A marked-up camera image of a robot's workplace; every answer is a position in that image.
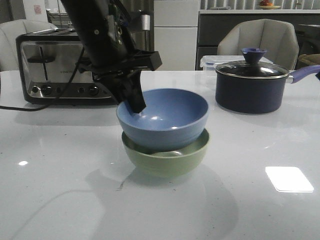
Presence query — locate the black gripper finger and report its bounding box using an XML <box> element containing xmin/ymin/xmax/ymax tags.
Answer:
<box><xmin>99</xmin><ymin>70</ymin><xmax>146</xmax><ymax>113</ymax></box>

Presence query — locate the grey chair left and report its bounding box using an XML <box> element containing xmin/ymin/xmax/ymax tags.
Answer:
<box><xmin>0</xmin><ymin>19</ymin><xmax>57</xmax><ymax>72</ymax></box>

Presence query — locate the clear plastic food container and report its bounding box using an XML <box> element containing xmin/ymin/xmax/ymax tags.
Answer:
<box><xmin>200</xmin><ymin>55</ymin><xmax>274</xmax><ymax>75</ymax></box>

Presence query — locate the glass pot lid blue knob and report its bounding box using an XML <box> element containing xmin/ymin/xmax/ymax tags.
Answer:
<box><xmin>215</xmin><ymin>47</ymin><xmax>289</xmax><ymax>80</ymax></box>

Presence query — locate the blue bowl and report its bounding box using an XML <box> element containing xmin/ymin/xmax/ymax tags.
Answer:
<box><xmin>116</xmin><ymin>88</ymin><xmax>209</xmax><ymax>152</ymax></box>

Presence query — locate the dark kitchen counter cabinet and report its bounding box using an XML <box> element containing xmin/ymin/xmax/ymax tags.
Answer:
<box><xmin>195</xmin><ymin>9</ymin><xmax>320</xmax><ymax>70</ymax></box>

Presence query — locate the green bowl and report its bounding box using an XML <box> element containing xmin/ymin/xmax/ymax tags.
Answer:
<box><xmin>121</xmin><ymin>129</ymin><xmax>210</xmax><ymax>178</ymax></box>

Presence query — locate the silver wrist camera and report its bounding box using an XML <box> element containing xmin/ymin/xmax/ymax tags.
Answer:
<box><xmin>128</xmin><ymin>10</ymin><xmax>151</xmax><ymax>33</ymax></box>

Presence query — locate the grey chair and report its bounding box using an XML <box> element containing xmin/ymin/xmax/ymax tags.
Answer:
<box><xmin>0</xmin><ymin>19</ymin><xmax>57</xmax><ymax>72</ymax></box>
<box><xmin>217</xmin><ymin>19</ymin><xmax>299</xmax><ymax>70</ymax></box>

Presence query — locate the dark blue saucepan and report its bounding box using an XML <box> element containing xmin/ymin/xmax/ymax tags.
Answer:
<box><xmin>215</xmin><ymin>65</ymin><xmax>320</xmax><ymax>114</ymax></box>

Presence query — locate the black and steel toaster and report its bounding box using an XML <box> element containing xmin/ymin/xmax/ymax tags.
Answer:
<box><xmin>16</xmin><ymin>29</ymin><xmax>116</xmax><ymax>106</ymax></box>

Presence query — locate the fruit bowl on counter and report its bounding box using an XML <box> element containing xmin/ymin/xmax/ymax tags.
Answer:
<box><xmin>258</xmin><ymin>0</ymin><xmax>281</xmax><ymax>10</ymax></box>

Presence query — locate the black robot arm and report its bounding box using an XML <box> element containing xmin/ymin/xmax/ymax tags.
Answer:
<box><xmin>61</xmin><ymin>0</ymin><xmax>162</xmax><ymax>113</ymax></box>

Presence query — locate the white refrigerator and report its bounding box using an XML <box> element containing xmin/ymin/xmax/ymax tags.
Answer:
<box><xmin>154</xmin><ymin>0</ymin><xmax>200</xmax><ymax>71</ymax></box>

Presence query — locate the grey chair right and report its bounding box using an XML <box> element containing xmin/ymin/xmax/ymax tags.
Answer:
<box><xmin>217</xmin><ymin>19</ymin><xmax>299</xmax><ymax>70</ymax></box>

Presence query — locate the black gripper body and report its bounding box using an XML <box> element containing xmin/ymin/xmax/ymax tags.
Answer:
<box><xmin>77</xmin><ymin>49</ymin><xmax>163</xmax><ymax>82</ymax></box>

